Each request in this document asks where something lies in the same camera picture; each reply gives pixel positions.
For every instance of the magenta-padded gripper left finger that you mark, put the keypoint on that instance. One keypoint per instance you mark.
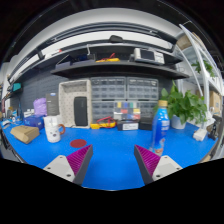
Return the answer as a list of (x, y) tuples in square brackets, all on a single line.
[(60, 166)]

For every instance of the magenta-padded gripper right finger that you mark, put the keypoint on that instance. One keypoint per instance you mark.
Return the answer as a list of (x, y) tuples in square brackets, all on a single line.
[(165, 166)]

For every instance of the blue drink bottle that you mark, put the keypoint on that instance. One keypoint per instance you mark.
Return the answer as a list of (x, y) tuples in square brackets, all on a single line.
[(160, 126)]

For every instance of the flat round red coaster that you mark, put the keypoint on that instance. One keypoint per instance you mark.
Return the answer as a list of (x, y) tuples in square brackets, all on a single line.
[(78, 143)]

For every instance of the white mug with face print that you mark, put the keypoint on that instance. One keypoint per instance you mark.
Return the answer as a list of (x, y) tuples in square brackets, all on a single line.
[(52, 131)]

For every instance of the plain black box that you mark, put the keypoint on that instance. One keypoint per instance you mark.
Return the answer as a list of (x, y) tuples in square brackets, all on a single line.
[(146, 124)]

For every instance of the white power adapter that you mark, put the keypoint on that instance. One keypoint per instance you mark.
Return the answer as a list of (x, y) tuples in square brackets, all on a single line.
[(200, 134)]

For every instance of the brown cardboard box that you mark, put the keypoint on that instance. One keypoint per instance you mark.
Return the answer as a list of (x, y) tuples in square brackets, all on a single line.
[(24, 134)]

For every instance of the dark blue carton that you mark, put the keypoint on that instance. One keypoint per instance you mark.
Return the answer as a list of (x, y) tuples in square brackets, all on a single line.
[(33, 122)]

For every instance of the black box with white label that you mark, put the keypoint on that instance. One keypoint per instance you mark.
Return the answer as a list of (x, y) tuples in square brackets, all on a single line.
[(127, 126)]

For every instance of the beige perforated tray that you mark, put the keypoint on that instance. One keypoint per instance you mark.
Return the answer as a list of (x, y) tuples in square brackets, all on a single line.
[(66, 106)]

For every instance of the black clamp stand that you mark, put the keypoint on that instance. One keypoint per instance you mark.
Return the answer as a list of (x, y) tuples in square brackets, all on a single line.
[(215, 128)]

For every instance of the dark grey flat package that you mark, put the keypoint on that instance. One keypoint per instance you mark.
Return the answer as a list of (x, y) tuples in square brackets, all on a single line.
[(52, 104)]

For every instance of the purple plastic bag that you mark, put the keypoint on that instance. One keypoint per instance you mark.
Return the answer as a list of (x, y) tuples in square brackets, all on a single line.
[(40, 106)]

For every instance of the green plant in white pot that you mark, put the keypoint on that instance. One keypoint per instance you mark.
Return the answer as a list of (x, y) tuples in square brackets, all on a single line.
[(183, 105)]

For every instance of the clear box of coloured parts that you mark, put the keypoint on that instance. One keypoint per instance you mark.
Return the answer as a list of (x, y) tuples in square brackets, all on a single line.
[(126, 111)]

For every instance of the grey small-parts drawer cabinet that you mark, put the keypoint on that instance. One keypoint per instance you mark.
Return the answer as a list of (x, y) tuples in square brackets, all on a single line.
[(108, 88), (142, 88)]

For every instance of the teal lamp head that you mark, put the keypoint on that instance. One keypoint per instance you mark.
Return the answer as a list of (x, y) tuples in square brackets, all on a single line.
[(16, 87)]

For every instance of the white shelf unit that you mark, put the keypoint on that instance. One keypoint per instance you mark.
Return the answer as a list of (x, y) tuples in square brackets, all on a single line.
[(205, 76)]

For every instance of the yellow meter with red leads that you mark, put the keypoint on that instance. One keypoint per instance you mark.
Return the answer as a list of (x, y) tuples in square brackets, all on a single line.
[(108, 60)]

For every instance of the long white light bar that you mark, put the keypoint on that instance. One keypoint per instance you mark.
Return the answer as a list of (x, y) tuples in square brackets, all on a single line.
[(83, 37)]

